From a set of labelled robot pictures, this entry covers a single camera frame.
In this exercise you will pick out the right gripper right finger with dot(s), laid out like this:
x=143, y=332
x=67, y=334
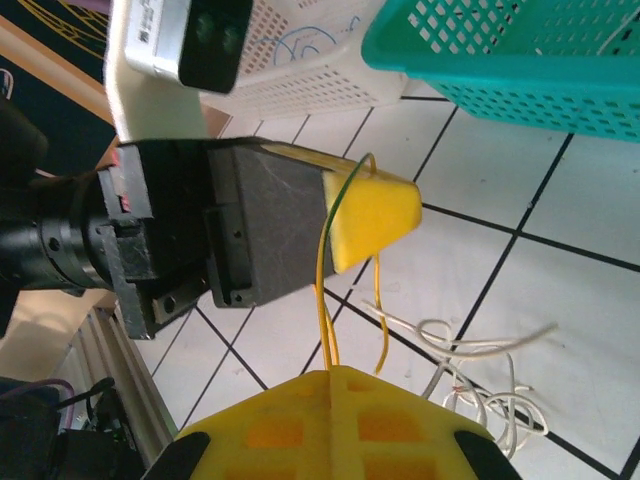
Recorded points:
x=400, y=440

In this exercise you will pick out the teal plastic basket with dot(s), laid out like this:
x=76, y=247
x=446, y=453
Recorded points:
x=500, y=75

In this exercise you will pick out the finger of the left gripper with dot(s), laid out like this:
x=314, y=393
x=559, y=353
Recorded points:
x=340, y=162
x=280, y=225

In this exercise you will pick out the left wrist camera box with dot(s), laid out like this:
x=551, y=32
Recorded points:
x=150, y=40

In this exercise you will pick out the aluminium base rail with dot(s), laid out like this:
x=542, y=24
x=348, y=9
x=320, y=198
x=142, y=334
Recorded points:
x=130, y=380

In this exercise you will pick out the white plastic basket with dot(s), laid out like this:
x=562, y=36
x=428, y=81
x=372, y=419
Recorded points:
x=310, y=85

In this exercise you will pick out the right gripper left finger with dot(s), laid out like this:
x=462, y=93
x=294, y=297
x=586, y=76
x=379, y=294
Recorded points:
x=270, y=440

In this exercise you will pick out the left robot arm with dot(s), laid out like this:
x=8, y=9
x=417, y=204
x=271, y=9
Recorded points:
x=20, y=140

